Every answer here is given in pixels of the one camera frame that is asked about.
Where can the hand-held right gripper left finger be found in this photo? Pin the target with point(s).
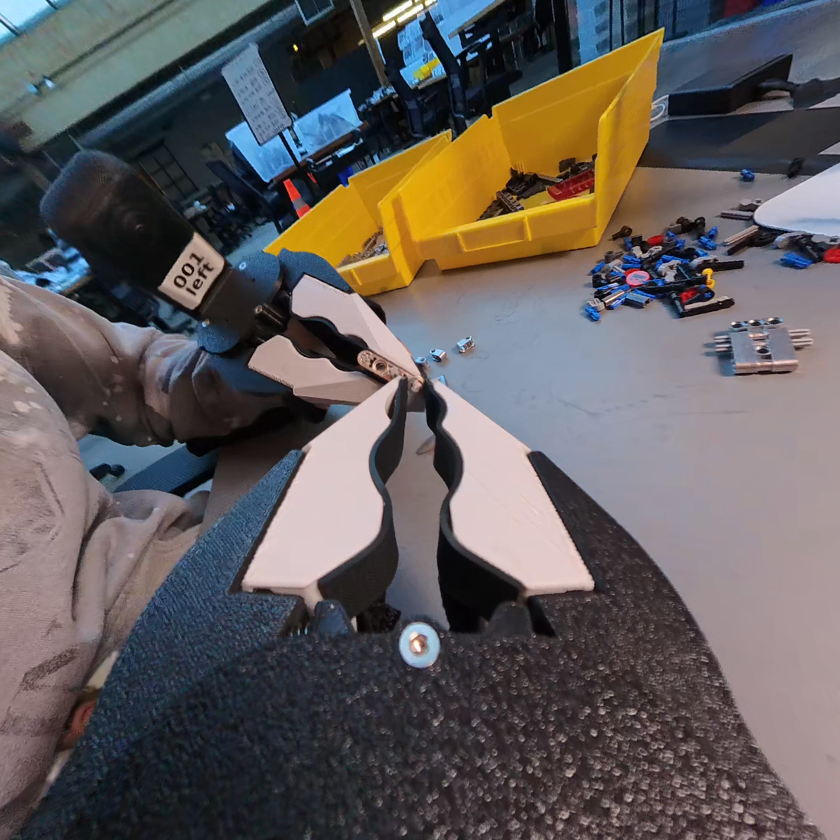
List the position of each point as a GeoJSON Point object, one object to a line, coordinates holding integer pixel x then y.
{"type": "Point", "coordinates": [322, 512]}

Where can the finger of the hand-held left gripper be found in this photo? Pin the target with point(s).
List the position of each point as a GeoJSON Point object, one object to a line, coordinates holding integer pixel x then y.
{"type": "Point", "coordinates": [348, 322]}
{"type": "Point", "coordinates": [315, 374]}

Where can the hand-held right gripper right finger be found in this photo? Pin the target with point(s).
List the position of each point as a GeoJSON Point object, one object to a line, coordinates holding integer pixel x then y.
{"type": "Point", "coordinates": [512, 512]}

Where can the small grey beam assembly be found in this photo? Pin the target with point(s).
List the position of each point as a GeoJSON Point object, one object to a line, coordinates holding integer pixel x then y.
{"type": "Point", "coordinates": [383, 368]}
{"type": "Point", "coordinates": [761, 344]}

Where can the yellow bin with grey parts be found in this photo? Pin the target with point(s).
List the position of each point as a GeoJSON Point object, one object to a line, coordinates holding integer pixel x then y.
{"type": "Point", "coordinates": [355, 223]}

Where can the grey desk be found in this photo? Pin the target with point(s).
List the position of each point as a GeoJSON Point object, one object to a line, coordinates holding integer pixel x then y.
{"type": "Point", "coordinates": [683, 525]}

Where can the black dimpled pad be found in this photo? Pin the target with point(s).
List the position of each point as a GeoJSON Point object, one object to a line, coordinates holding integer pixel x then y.
{"type": "Point", "coordinates": [250, 423]}

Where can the orange striped object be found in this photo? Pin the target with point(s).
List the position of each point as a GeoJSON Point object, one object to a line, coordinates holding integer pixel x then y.
{"type": "Point", "coordinates": [295, 197]}

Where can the white paper sign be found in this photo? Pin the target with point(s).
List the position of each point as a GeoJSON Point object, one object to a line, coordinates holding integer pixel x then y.
{"type": "Point", "coordinates": [256, 92]}

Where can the computer monitor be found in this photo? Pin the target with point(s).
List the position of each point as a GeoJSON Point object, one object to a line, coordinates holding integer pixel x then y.
{"type": "Point", "coordinates": [326, 125]}

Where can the pile of black building parts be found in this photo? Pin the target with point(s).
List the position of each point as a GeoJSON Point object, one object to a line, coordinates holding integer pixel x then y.
{"type": "Point", "coordinates": [525, 190]}

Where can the red building part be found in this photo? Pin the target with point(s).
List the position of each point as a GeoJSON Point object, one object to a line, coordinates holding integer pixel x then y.
{"type": "Point", "coordinates": [571, 185]}

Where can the pile of small coloured pieces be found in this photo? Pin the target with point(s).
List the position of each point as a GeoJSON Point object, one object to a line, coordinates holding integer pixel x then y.
{"type": "Point", "coordinates": [656, 276]}

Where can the yellow bin with black parts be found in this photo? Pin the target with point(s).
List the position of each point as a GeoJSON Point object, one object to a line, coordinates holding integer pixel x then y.
{"type": "Point", "coordinates": [551, 131]}

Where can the black flat mat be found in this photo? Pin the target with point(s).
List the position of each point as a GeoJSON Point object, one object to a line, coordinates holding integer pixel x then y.
{"type": "Point", "coordinates": [735, 138]}

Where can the black power adapter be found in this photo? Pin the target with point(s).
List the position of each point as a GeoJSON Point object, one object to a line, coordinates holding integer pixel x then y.
{"type": "Point", "coordinates": [729, 85]}

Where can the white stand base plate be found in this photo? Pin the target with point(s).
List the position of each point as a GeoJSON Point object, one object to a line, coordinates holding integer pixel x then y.
{"type": "Point", "coordinates": [807, 204]}

